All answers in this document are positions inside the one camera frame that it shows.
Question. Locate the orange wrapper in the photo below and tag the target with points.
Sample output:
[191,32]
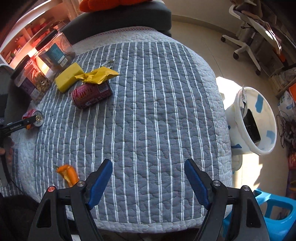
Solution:
[68,173]

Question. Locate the white printed bag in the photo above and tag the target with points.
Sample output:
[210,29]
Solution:
[286,105]

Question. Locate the left hand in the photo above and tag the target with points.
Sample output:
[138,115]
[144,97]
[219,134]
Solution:
[8,151]

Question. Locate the yellow snack wrapper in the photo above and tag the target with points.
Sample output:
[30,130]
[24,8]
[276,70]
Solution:
[97,76]

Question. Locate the grey striped quilted cover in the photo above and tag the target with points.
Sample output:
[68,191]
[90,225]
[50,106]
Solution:
[165,108]

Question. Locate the dark red drink can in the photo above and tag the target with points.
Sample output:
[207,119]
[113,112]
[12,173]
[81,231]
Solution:
[87,94]

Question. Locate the clear candy wrapper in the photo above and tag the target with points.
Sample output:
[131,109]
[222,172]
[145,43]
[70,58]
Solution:
[108,64]

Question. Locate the white trash bucket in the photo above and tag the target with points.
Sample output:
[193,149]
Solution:
[241,143]

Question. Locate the bright red drink can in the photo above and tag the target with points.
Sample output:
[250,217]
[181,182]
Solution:
[34,117]

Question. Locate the purple-label nut jar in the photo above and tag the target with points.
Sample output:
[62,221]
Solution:
[28,77]

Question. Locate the yellow sponge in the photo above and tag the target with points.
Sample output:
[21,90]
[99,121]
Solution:
[68,77]

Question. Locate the black plastic tray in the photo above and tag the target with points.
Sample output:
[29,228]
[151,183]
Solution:
[251,127]

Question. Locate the wooden desk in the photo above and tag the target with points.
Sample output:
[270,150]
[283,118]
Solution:
[280,69]

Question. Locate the white office chair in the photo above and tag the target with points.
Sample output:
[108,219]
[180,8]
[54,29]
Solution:
[250,12]

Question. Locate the blue plastic stool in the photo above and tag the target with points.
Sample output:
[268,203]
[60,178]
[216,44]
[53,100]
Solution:
[279,215]

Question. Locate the teal-label nut jar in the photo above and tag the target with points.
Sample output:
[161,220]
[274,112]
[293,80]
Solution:
[55,51]

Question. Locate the orange cardboard box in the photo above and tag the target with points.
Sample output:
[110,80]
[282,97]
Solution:
[292,91]

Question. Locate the pink bookshelf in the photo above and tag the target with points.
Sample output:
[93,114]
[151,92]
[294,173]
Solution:
[30,29]

